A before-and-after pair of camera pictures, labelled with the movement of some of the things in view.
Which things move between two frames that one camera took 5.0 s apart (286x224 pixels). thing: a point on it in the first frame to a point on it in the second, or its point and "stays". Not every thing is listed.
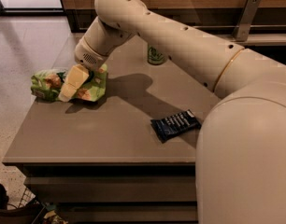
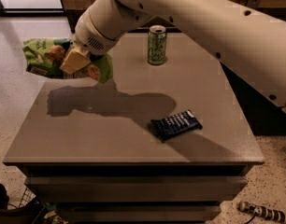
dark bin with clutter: (5, 213) stays
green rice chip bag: (48, 85) to (45, 57)
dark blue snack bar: (177, 124) stays
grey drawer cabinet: (127, 158) stays
